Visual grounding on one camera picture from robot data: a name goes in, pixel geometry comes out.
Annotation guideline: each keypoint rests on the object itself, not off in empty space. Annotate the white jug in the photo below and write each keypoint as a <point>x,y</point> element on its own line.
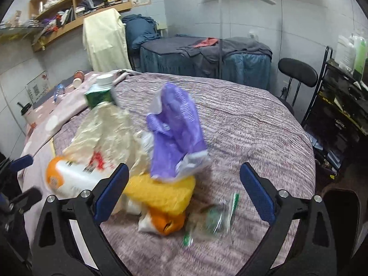
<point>346,53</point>

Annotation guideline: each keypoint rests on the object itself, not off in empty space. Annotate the grey blanket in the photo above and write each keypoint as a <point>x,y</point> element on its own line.
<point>238,47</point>

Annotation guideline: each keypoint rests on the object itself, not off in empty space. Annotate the pile of folded clothes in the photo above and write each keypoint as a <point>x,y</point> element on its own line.
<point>97,3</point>

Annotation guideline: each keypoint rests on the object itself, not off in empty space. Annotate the black chair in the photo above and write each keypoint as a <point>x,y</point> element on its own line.
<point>297,72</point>

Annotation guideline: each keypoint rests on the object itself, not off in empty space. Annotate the clear sign stand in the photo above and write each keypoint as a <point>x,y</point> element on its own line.
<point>38,87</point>

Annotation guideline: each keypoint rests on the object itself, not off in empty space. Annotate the blue massage bed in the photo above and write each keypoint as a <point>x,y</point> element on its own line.
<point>244,69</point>

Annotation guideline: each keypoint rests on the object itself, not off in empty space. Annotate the red cloth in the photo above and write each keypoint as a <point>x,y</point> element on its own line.
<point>205,42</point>

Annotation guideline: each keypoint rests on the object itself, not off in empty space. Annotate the orange fruit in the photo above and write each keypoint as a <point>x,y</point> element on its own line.
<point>168,221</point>

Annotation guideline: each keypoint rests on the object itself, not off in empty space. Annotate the wooden wall shelf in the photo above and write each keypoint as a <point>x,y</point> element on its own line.
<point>100,9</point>

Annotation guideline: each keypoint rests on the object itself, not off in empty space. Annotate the yellow plastic bag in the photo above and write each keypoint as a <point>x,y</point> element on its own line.
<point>161,192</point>

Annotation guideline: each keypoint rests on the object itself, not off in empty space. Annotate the red paper cup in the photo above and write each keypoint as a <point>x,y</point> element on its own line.
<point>79,74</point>

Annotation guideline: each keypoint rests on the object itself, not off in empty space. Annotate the white bottle orange cap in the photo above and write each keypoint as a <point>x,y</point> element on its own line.
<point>72,178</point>

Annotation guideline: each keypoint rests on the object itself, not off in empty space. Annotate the clear blue water bottle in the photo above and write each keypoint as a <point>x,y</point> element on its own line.
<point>59,92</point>

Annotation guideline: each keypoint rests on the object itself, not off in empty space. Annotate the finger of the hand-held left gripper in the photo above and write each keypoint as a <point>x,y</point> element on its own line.
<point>27,197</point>
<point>20,162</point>

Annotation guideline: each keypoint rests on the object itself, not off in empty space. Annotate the blue cloth pile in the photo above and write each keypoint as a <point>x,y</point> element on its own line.
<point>138,31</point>

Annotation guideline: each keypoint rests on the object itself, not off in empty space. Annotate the drink cup with straw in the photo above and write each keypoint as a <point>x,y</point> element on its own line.
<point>28,115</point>

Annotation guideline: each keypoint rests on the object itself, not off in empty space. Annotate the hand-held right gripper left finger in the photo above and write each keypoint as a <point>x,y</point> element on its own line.
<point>113,191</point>

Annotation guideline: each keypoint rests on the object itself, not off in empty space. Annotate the green bottle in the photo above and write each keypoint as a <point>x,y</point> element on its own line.
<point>360,54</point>

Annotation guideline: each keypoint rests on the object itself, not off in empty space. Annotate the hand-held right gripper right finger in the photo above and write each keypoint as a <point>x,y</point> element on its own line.
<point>256,192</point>

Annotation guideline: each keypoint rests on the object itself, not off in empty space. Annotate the white plastic bag red print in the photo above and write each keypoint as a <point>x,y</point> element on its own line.
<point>100,132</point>

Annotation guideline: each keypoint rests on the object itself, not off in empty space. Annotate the white floor lamp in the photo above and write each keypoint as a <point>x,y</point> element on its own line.
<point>221,20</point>

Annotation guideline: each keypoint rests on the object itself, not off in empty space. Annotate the cream cloth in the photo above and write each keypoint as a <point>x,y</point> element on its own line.
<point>106,40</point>

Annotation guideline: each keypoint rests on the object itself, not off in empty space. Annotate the purple striped blanket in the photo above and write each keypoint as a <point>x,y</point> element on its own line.
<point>244,120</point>

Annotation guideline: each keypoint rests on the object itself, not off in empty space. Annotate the green carton white cap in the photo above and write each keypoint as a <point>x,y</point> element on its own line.
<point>99,96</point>

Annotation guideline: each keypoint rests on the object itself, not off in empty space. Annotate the black cart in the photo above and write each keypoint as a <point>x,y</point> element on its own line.
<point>336,112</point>

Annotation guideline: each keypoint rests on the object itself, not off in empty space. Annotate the clear wrapper green print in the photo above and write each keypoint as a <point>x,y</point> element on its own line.
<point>212,221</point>

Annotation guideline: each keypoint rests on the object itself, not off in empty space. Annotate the purple plastic bag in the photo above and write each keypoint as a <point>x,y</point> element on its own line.
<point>172,126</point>

